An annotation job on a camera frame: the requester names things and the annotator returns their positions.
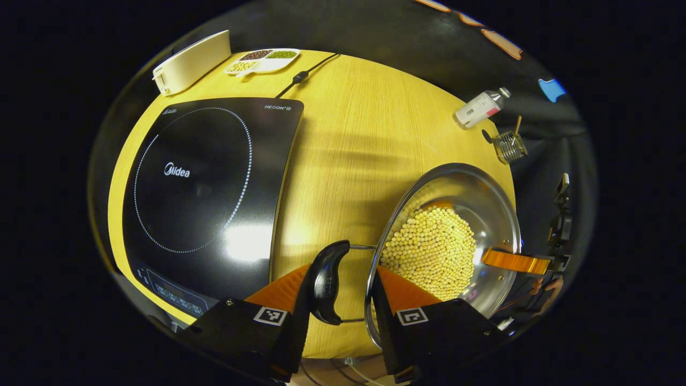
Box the white divided bean dish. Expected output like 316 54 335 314
224 48 301 77

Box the pile of yellow soybeans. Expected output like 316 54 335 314
379 206 476 302

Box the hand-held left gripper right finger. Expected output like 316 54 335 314
371 266 507 384

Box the steel pot with black handles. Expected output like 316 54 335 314
310 162 521 349

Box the glass jar with wooden stick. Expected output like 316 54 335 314
492 115 528 164

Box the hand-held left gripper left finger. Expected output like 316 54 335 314
177 263 312 382

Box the clear bottle with silver cap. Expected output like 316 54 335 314
454 87 511 130

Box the black power cable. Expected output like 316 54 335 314
274 53 341 99

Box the white toaster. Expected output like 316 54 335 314
152 29 232 97

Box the black induction cooktop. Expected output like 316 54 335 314
122 97 304 325

